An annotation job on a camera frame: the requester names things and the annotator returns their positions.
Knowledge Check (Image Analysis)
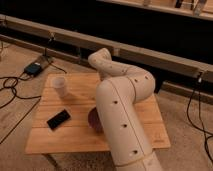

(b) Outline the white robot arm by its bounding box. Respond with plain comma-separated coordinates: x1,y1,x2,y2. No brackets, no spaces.
88,48,163,171

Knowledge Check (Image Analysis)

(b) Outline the dark purple bowl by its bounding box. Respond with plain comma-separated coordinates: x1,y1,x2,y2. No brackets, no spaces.
88,108,103,133

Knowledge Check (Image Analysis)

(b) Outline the translucent plastic cup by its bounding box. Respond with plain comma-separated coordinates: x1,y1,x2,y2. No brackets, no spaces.
52,77,68,98

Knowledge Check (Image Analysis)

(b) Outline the black phone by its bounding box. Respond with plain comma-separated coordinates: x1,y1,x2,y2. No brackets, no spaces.
47,110,71,130

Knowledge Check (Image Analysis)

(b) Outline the wooden table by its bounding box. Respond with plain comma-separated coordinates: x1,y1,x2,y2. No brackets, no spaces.
24,71,172,155

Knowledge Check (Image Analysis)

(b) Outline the black power adapter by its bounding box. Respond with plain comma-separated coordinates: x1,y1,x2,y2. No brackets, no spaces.
24,63,42,76

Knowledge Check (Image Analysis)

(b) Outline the long wooden beam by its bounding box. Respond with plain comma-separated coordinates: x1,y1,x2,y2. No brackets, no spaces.
0,14,213,83

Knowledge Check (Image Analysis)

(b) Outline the black cable right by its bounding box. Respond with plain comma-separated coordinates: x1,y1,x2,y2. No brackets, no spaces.
186,74,213,164

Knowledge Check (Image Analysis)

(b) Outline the black floor cable left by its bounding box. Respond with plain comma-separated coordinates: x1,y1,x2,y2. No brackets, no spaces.
0,71,43,145

